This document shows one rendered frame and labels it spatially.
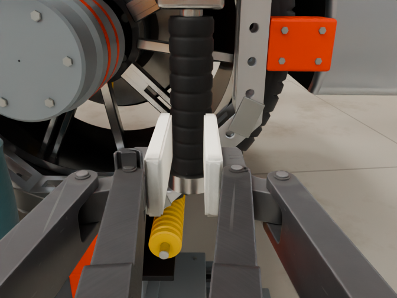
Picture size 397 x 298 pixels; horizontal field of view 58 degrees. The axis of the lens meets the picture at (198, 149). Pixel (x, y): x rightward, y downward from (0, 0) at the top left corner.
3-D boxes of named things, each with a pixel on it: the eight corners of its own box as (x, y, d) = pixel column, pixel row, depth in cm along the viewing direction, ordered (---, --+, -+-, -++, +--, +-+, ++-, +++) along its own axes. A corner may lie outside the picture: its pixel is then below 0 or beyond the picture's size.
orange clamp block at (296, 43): (257, 62, 57) (314, 63, 57) (266, 71, 50) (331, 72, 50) (261, 15, 54) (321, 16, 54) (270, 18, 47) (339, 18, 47)
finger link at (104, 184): (141, 225, 15) (69, 224, 15) (155, 171, 20) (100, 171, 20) (139, 193, 14) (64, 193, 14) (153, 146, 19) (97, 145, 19)
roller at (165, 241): (186, 185, 88) (186, 164, 86) (181, 269, 61) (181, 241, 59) (163, 185, 88) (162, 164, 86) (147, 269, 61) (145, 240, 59)
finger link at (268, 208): (224, 193, 14) (299, 194, 14) (217, 146, 19) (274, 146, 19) (223, 224, 15) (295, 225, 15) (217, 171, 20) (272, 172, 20)
